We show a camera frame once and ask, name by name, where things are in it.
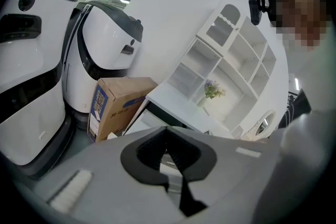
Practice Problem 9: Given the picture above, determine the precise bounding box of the white desk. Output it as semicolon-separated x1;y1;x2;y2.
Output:
145;83;224;137

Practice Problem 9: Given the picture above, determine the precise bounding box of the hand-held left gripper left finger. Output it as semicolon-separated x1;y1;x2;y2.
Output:
120;125;169;185

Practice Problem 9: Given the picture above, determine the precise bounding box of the round white framed mirror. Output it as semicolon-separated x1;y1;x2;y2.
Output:
254;110;277;137

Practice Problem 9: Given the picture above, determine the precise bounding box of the brown cardboard box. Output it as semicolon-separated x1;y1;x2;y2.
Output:
87;77;159;144

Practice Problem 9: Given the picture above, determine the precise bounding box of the black head camera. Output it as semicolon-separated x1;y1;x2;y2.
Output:
248;0;271;26

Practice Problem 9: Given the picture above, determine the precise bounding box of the vase with flowers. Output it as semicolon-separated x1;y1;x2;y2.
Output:
197;79;227;108

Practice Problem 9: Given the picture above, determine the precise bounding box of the white robot with black trim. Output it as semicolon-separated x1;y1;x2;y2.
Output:
61;0;144;130

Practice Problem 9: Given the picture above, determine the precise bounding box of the person's head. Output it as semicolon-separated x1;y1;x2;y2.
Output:
266;0;331;52

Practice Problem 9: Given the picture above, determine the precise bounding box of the large white black robot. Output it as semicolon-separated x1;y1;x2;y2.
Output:
0;0;80;181

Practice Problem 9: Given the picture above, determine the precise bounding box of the white shelf cabinet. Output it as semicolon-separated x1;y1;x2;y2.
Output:
166;2;278;140

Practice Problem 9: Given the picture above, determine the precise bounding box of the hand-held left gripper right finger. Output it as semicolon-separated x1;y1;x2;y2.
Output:
166;125;218;183

